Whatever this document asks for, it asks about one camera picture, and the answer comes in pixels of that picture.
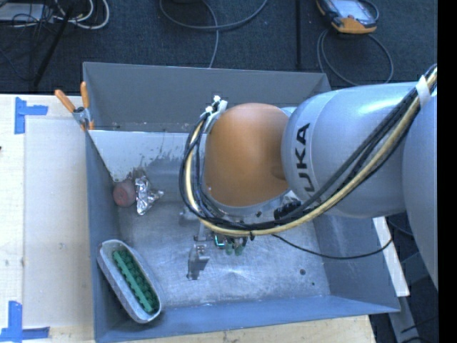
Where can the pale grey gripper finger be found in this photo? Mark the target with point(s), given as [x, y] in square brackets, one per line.
[198, 259]
[185, 216]

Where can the crumpled silver foil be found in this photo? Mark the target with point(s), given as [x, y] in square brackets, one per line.
[144, 198]

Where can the grey metal bin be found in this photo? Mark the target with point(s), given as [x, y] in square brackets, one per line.
[250, 281]

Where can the red-brown round fruit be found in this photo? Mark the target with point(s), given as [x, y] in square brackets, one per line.
[123, 193]

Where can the grey oval brush green bristles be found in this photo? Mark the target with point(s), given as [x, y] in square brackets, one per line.
[130, 281]

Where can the pale flat board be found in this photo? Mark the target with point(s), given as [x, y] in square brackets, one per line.
[53, 209]

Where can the black cylinder on white bracket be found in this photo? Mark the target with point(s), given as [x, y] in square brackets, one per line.
[285, 208]

